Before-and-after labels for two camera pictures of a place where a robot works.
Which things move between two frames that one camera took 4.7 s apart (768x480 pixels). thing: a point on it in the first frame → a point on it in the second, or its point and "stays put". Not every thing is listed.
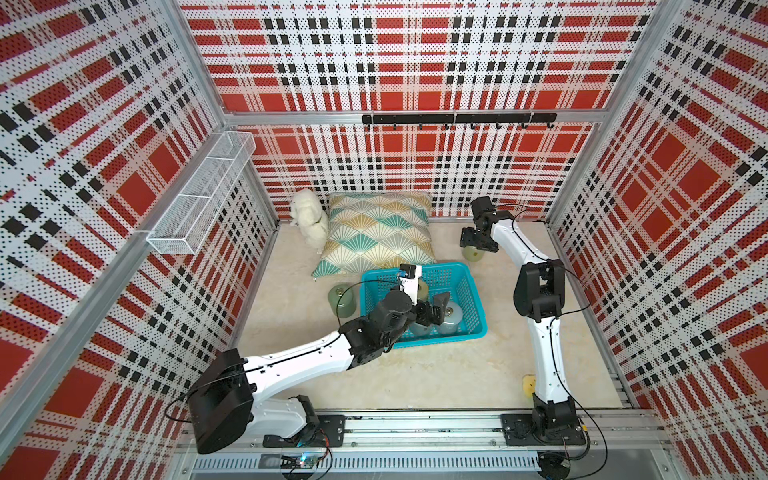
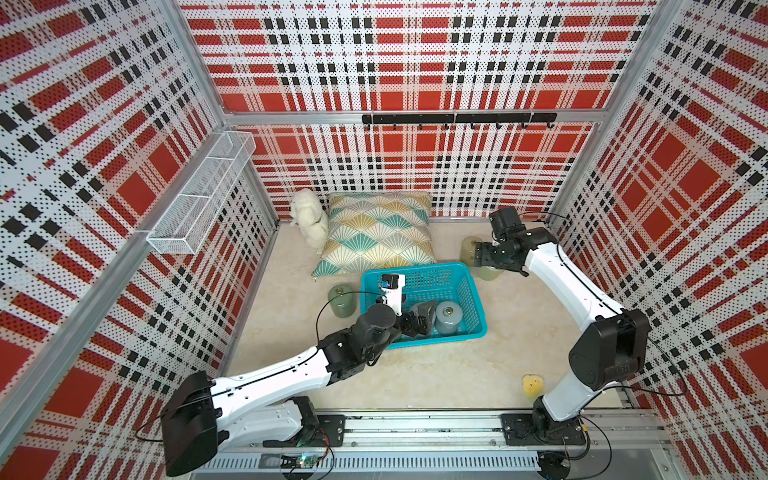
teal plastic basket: [452, 278] stays put
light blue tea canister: [452, 317] stays put
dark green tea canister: [342, 300] stays put
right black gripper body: [472, 236] → [494, 255]
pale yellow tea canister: [423, 290] → [487, 273]
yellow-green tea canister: [472, 253] stays put
